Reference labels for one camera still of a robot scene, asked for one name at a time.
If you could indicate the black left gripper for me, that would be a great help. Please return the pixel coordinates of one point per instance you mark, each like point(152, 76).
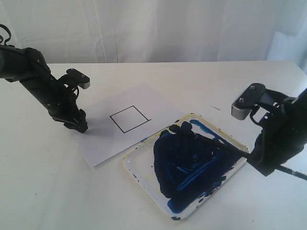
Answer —
point(59, 99)

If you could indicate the white backdrop curtain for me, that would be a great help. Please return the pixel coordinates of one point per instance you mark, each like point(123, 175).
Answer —
point(115, 31)

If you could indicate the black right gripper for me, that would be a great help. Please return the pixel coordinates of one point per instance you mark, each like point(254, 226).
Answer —
point(284, 134)

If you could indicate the black paintbrush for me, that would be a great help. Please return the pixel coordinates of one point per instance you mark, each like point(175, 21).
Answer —
point(233, 150)

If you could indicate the white paper sheet with square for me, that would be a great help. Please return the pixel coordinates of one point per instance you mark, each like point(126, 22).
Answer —
point(117, 122)

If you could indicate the white paint tray blue paint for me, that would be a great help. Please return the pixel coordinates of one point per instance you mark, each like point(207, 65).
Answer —
point(179, 173)

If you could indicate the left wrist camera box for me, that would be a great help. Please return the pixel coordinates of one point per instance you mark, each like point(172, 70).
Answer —
point(77, 79)

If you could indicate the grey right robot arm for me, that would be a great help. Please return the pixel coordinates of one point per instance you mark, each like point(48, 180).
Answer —
point(283, 135)

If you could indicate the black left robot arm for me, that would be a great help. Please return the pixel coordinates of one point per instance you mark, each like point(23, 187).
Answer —
point(18, 64)

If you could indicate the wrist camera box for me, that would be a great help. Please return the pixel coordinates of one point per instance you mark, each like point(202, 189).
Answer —
point(243, 105)
point(77, 79)

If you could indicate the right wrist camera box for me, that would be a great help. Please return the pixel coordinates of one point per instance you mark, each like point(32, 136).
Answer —
point(243, 105)

